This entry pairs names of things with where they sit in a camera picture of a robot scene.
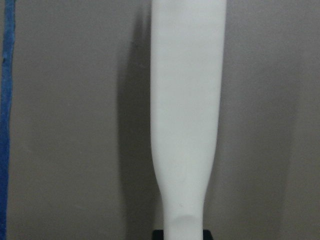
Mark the black bristle hand brush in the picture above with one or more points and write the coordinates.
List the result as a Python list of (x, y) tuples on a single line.
[(186, 64)]

